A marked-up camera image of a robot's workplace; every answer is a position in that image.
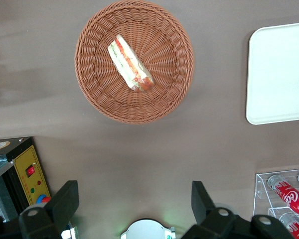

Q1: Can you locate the black food warmer machine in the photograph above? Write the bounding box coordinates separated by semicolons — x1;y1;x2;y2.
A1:
0;136;78;239

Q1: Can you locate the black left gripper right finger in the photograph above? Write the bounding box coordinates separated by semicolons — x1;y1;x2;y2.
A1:
180;181;252;239

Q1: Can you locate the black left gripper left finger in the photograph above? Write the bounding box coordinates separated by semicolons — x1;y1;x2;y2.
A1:
18;180;80;239

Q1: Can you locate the clear acrylic bottle rack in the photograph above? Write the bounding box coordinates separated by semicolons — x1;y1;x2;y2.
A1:
253;168;299;239

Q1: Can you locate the round brown wicker basket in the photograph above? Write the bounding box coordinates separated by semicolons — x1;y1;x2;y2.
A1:
74;0;195;124

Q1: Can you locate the sandwich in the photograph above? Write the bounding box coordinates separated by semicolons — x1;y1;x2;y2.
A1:
107;34;155;93

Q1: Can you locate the beige plastic tray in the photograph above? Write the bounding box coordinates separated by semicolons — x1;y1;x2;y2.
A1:
245;21;299;125

